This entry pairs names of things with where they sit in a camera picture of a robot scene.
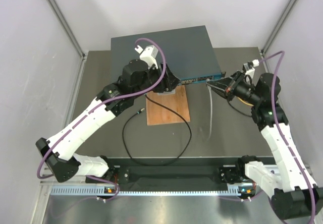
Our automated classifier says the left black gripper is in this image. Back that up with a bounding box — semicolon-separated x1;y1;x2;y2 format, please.
132;62;181;98

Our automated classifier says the wooden board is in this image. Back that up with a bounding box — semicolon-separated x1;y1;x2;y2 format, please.
146;85;191;126

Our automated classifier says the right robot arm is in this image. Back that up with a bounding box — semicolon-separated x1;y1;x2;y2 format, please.
207;71;322;223

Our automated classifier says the long black teal-plug cable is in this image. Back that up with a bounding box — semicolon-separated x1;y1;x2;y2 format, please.
122;94;192;166

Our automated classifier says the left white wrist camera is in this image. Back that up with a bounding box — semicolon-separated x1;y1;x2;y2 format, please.
134;45;158;69

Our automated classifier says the grey slotted cable duct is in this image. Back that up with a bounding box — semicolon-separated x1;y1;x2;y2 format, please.
50;185;256;197

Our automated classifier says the grey ethernet cable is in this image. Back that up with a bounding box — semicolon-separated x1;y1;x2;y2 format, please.
205;79;214;140

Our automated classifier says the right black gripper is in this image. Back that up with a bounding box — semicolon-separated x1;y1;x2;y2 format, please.
206;70;262;105

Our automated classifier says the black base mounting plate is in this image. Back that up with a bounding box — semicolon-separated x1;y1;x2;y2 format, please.
102;155;262;184

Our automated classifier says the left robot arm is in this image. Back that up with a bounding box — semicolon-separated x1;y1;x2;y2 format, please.
36;60;180;183

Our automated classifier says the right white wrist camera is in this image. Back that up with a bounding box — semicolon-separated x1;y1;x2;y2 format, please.
242;60;259;78

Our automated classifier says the short black ethernet cable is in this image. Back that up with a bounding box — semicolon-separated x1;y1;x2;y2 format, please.
226;95;254;118

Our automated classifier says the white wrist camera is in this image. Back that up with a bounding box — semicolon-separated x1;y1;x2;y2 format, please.
242;60;259;78
134;45;158;69

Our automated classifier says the dark grey network switch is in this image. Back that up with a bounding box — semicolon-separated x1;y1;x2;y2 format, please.
110;26;223;85

